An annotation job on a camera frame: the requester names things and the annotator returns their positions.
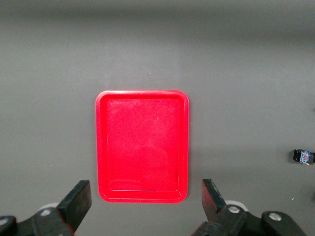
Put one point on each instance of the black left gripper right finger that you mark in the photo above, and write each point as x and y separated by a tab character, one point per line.
212	201

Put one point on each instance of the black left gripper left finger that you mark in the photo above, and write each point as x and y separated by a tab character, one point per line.
76	204

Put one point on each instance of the red plastic tray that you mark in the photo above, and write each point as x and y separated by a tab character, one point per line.
142	137

